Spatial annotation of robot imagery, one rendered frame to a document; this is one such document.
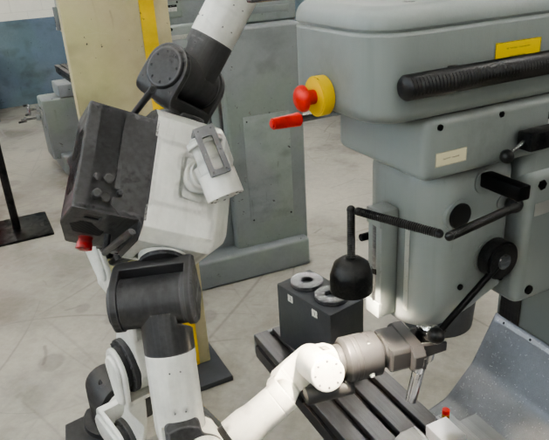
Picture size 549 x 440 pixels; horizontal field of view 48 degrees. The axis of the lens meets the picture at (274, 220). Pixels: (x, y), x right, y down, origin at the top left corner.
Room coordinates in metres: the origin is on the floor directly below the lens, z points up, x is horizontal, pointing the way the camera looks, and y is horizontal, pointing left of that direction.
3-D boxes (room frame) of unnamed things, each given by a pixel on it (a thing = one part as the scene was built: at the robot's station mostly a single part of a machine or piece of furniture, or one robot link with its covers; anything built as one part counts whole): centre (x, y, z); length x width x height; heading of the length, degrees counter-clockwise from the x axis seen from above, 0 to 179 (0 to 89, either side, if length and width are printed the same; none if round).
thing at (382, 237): (0.96, -0.19, 1.45); 0.04 x 0.04 x 0.21; 25
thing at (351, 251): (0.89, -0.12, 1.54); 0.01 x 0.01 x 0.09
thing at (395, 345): (0.99, -0.20, 1.23); 0.13 x 0.12 x 0.10; 16
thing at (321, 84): (0.91, -0.08, 1.76); 0.06 x 0.02 x 0.06; 25
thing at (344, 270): (0.89, -0.12, 1.46); 0.07 x 0.07 x 0.06
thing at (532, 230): (1.09, -0.46, 1.47); 0.24 x 0.19 x 0.26; 25
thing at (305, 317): (1.43, -0.11, 1.03); 0.22 x 0.12 x 0.20; 36
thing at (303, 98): (0.90, -0.06, 1.76); 0.04 x 0.03 x 0.04; 25
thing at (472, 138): (1.03, -0.33, 1.68); 0.34 x 0.24 x 0.10; 115
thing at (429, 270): (1.01, -0.29, 1.47); 0.21 x 0.19 x 0.32; 25
